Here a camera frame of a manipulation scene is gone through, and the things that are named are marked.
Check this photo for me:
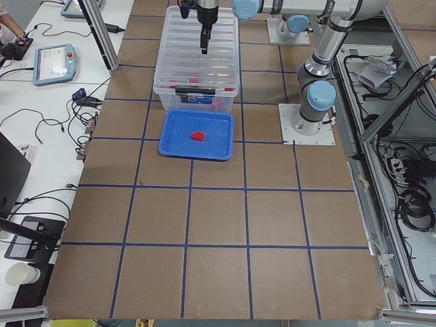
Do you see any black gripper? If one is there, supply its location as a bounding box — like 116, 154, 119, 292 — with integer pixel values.
197, 0, 219, 55

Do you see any clear plastic box lid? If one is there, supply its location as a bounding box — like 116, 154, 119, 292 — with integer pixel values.
153, 5, 240, 97

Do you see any clear plastic storage box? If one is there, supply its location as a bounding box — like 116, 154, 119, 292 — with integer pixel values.
152, 5, 240, 113

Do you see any black power adapter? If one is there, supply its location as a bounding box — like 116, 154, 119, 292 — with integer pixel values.
105, 23, 125, 33

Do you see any blue plastic tray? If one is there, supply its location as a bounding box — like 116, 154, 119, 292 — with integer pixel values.
158, 109, 234, 161

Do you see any teach pendant tablet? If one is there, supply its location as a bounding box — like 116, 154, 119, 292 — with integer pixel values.
33, 44, 77, 87
60, 0, 106, 18

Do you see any black monitor stand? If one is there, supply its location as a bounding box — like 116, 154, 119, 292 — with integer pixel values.
1, 135, 65, 263

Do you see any white paper cup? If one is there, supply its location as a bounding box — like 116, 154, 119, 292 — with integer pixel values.
5, 262, 41, 286

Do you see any black box latch handle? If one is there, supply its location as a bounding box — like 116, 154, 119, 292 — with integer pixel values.
174, 87, 216, 95

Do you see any aluminium frame post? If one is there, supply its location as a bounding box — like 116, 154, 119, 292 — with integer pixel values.
78, 0, 119, 72

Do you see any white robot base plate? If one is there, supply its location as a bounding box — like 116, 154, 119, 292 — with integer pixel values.
279, 104, 336, 146

